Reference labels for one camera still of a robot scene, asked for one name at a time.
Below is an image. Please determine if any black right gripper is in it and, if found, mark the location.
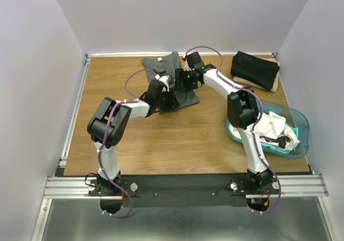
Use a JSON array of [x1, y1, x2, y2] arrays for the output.
[[173, 68, 197, 91]]

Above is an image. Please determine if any grey t-shirt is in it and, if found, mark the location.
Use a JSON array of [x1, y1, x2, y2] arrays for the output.
[[142, 52, 199, 111]]

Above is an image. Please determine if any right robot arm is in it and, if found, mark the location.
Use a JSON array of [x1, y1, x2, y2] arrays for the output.
[[176, 51, 274, 194]]

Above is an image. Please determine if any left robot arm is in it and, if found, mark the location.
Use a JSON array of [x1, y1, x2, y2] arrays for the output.
[[87, 77, 182, 195]]

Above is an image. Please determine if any folded black t-shirt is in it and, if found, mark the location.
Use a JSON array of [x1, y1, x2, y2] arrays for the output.
[[231, 51, 281, 91]]

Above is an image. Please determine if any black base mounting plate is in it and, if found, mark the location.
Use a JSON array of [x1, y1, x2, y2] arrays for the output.
[[84, 173, 280, 216]]

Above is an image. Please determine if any white t-shirt in basket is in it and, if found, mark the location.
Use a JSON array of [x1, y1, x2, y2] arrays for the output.
[[228, 111, 300, 153]]

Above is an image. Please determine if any teal plastic basket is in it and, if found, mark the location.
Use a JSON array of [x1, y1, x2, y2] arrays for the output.
[[225, 100, 310, 160]]

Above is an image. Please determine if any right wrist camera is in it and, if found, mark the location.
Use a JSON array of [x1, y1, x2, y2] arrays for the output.
[[182, 55, 191, 71]]

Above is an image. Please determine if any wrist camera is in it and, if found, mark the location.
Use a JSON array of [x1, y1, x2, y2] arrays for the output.
[[182, 55, 191, 71], [155, 75, 170, 92]]

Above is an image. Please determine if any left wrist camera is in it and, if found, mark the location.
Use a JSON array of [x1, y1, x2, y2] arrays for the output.
[[155, 75, 170, 92]]

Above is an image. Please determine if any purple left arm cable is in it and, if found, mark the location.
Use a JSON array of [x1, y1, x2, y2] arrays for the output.
[[97, 69, 169, 218]]

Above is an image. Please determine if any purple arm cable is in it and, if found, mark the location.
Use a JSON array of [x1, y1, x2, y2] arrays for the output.
[[97, 69, 169, 218], [184, 45, 283, 215]]

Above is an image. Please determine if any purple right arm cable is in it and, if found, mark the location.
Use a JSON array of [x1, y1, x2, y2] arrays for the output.
[[184, 45, 283, 215]]

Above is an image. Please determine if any aluminium rail frame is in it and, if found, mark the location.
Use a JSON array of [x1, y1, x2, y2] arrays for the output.
[[30, 174, 333, 241]]

